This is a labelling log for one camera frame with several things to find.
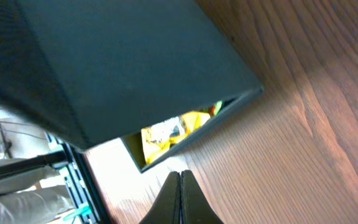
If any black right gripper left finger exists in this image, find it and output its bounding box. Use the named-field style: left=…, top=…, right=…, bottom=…
left=140, top=172, right=181, bottom=224

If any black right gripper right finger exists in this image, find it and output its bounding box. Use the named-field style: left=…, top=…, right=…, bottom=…
left=180, top=170, right=223, bottom=224

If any yellow sunflower seed bag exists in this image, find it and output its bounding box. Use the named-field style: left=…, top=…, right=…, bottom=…
left=141, top=111, right=211, bottom=164

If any black gift box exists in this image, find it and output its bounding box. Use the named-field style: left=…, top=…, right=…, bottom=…
left=0, top=0, right=264, bottom=172

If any green Haribo gummy bag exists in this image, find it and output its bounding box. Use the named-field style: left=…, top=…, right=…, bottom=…
left=208, top=101, right=223, bottom=116

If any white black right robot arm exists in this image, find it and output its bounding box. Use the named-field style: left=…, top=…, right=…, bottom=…
left=0, top=166, right=221, bottom=223

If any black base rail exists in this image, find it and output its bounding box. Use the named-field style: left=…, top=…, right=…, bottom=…
left=45, top=133, right=111, bottom=223

